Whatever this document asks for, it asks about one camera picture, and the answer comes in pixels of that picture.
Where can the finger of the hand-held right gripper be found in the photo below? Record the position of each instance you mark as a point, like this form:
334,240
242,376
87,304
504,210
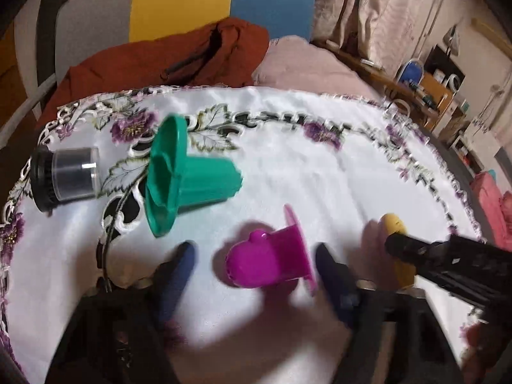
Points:
416,250

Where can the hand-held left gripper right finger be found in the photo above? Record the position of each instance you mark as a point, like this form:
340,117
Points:
334,284

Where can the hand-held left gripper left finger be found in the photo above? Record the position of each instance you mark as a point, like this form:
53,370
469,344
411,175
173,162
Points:
180,276

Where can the yellow carved oval block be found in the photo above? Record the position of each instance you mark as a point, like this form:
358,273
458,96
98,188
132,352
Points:
394,226

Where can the magenta plastic mould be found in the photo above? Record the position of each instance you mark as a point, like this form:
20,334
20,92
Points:
264,258

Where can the person's right hand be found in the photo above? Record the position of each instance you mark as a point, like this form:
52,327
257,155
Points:
486,352

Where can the pink cloth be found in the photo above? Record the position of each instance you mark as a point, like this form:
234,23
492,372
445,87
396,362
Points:
490,204

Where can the green plastic mould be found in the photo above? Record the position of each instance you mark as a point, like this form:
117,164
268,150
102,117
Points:
180,176

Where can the white floral embroidered tablecloth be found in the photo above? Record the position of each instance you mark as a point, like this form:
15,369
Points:
280,176

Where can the clear jar black lid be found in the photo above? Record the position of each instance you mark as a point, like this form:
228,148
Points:
66,178

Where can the wooden desk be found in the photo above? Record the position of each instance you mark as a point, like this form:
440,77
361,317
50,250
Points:
392,84

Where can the blue chair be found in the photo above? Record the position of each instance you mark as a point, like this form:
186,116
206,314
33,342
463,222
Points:
411,72

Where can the black monitor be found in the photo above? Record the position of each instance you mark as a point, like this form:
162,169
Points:
444,64

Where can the pale pink blanket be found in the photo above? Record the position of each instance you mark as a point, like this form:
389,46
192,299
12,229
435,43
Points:
308,64

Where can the rust orange jacket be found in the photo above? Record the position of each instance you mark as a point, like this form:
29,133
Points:
160,60

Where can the beige curtain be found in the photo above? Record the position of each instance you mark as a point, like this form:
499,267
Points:
376,4

